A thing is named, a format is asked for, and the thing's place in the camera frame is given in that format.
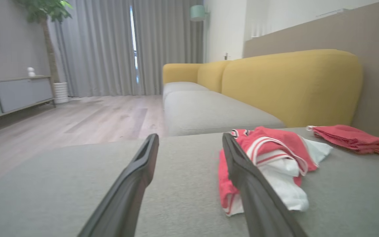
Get yellow and grey sofa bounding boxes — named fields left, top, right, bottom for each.
left=162, top=49, right=364, bottom=137

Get red and white striped jersey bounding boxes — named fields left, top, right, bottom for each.
left=218, top=127, right=334, bottom=217

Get red shorts with white patches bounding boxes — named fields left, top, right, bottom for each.
left=306, top=124, right=379, bottom=156

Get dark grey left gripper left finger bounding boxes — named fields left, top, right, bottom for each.
left=77, top=133, right=160, bottom=237

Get teal lamp shade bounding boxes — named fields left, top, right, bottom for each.
left=189, top=5, right=210, bottom=22

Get grey curtain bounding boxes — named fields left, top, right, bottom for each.
left=48, top=0, right=137, bottom=97
left=132, top=0, right=206, bottom=96

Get white ribbed plant pot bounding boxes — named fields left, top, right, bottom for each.
left=53, top=82, right=69, bottom=104

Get grey fabric ottoman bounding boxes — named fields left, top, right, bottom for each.
left=0, top=127, right=379, bottom=237

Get grey low TV cabinet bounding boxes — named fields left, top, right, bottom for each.
left=0, top=75, right=56, bottom=125

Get green potted tree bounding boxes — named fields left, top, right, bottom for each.
left=15, top=0, right=73, bottom=84

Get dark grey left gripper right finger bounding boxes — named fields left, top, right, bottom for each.
left=222, top=132, right=309, bottom=237

